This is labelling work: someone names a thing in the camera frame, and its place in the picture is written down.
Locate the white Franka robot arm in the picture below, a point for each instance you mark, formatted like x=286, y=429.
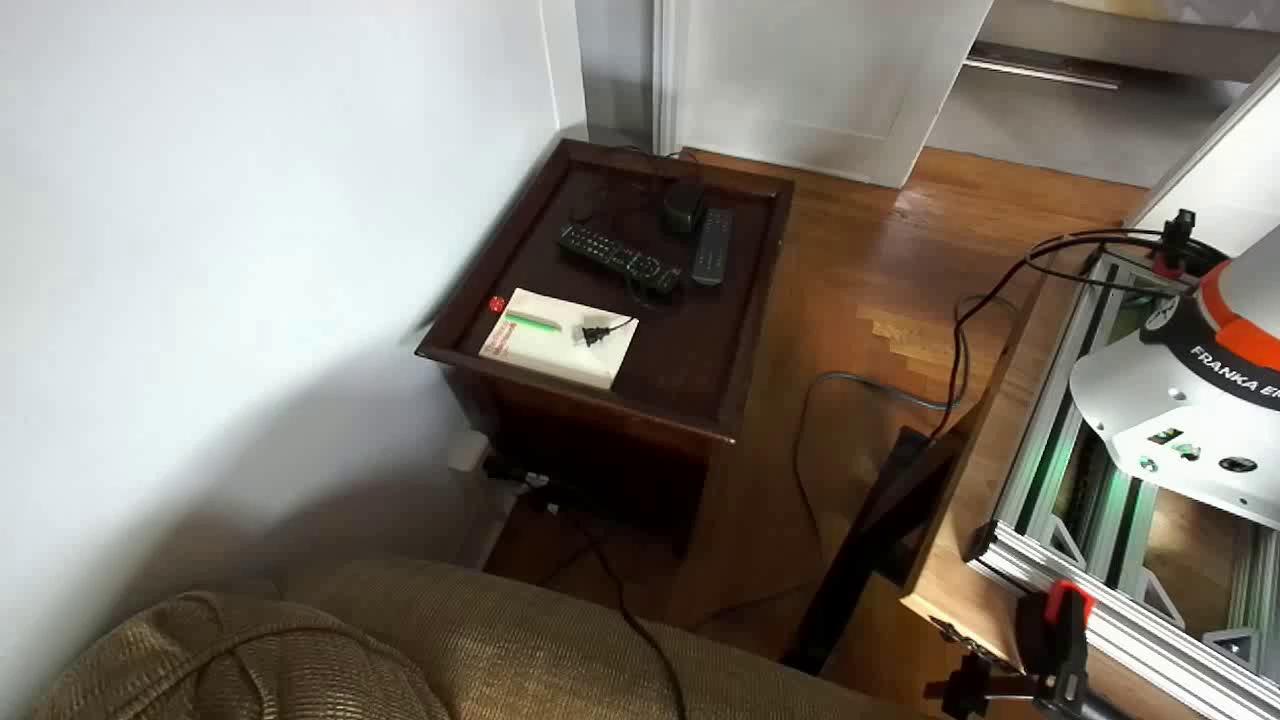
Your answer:
x=1173, y=385

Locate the dark wooden side table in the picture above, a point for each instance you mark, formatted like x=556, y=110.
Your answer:
x=695, y=360

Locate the white flat box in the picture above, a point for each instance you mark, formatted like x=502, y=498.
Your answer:
x=563, y=355

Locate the long black remote control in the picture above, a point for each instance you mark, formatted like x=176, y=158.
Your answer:
x=615, y=258

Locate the green pen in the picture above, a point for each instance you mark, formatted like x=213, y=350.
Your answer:
x=535, y=318

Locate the grey black remote control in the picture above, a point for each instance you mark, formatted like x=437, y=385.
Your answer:
x=715, y=246

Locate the small red item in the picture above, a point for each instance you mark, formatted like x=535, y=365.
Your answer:
x=498, y=305

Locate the small black round object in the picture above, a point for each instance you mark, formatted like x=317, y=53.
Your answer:
x=682, y=210

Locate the white power strip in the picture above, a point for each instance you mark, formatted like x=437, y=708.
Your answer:
x=470, y=456

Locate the black leaning panel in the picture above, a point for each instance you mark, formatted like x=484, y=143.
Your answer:
x=865, y=544

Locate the tan fabric sofa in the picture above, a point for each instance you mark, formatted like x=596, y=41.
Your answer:
x=467, y=642

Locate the wooden cart platform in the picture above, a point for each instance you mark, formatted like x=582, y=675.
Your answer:
x=982, y=465

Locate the orange black clamp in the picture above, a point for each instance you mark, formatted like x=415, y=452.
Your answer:
x=1055, y=633

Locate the white board panel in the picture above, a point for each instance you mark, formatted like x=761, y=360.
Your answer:
x=1235, y=175

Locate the aluminium profile frame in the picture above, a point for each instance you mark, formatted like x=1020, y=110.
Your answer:
x=1133, y=623

